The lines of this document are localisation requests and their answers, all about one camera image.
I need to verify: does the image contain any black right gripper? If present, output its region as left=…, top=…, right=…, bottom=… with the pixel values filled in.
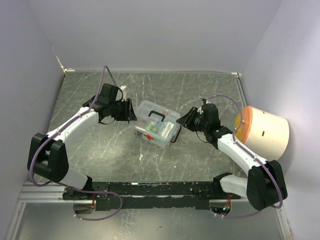
left=176, top=107, right=208, bottom=133

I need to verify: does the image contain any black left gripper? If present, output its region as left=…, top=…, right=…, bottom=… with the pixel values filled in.
left=110, top=98, right=139, bottom=122

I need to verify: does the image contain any clear box lid black handle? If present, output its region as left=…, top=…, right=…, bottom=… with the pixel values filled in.
left=130, top=100, right=181, bottom=133

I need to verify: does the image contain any clear first aid box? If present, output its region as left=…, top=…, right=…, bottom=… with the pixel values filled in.
left=131, top=123, right=182, bottom=149

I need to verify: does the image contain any white plaster packet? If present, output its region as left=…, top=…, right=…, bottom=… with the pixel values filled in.
left=159, top=121, right=175, bottom=139

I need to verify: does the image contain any small green packet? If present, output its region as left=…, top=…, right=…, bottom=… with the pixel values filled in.
left=145, top=122, right=159, bottom=134

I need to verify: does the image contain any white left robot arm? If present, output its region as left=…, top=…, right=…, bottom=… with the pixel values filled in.
left=27, top=83, right=137, bottom=200

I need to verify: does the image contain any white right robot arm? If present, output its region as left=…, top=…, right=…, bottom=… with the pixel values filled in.
left=176, top=103, right=288, bottom=211

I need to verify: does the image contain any cream cylinder orange face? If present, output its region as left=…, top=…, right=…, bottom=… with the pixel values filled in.
left=235, top=106, right=290, bottom=161

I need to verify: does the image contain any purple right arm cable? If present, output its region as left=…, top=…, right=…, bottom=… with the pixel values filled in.
left=207, top=94, right=285, bottom=219

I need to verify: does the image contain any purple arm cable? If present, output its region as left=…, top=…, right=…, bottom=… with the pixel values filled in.
left=28, top=65, right=123, bottom=221
left=207, top=94, right=285, bottom=219

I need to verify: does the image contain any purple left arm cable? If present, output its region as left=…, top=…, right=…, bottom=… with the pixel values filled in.
left=28, top=65, right=123, bottom=221

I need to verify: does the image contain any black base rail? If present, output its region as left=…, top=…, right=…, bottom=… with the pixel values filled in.
left=62, top=181, right=228, bottom=211

